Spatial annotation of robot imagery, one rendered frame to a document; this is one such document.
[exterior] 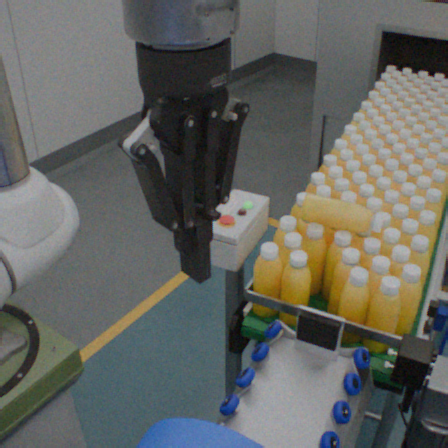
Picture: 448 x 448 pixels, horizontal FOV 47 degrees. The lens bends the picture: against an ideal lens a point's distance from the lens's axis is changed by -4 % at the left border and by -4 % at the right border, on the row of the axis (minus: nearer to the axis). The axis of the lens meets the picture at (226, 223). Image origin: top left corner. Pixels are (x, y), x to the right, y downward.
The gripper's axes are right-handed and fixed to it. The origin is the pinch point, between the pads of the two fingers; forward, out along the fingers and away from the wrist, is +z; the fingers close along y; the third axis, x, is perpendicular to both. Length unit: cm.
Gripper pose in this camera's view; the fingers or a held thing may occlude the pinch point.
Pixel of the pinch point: (194, 246)
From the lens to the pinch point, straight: 52.3
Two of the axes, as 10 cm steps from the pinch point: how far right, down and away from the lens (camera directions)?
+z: 0.1, 8.3, 5.6
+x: -6.9, -4.0, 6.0
